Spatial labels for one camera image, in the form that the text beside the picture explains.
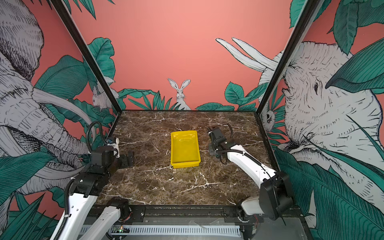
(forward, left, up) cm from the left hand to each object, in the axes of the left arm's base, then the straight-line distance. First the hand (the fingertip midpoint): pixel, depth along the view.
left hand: (125, 151), depth 73 cm
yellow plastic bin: (+10, -28, -21) cm, 37 cm away
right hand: (+7, -46, -8) cm, 47 cm away
